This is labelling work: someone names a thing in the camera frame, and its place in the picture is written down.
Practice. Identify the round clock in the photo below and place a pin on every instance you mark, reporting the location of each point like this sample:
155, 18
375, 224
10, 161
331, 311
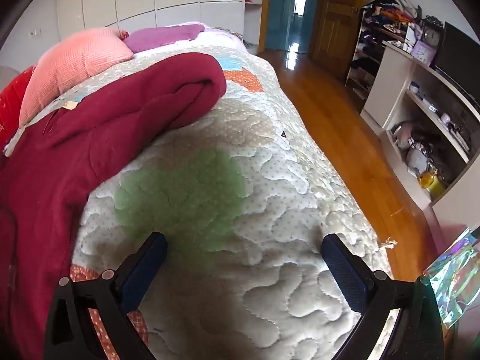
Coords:
432, 36

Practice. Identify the wooden door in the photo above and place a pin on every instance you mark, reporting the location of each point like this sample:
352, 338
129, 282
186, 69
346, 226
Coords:
334, 34

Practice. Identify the dark red sweater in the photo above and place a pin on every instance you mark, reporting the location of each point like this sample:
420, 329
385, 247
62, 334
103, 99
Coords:
59, 161

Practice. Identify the white shelf unit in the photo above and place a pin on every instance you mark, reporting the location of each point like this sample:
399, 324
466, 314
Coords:
408, 96

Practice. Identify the black television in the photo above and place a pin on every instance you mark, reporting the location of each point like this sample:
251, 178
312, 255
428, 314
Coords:
457, 59

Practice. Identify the patchwork quilted bedspread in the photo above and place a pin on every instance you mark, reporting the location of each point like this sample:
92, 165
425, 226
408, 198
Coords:
244, 197

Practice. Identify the iridescent bag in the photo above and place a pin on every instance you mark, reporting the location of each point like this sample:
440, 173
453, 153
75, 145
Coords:
454, 277

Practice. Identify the purple cloth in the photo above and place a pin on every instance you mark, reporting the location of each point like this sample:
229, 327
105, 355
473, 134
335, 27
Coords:
151, 38

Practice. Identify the red floral comforter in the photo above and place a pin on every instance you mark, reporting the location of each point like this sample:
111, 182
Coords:
11, 99

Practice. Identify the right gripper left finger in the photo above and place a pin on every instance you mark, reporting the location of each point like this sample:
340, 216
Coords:
88, 319

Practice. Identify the yellow bottle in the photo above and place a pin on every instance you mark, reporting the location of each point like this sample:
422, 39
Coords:
431, 183

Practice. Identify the cluttered clothes rack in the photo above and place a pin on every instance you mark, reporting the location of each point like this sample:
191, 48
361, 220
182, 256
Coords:
382, 22

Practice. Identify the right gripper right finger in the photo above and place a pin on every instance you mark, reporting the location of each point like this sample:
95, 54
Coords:
417, 332

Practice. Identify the pink waffle pillow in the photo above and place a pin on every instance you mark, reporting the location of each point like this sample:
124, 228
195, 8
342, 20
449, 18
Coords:
82, 55

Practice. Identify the white wardrobe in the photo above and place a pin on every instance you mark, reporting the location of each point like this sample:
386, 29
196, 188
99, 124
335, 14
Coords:
239, 16

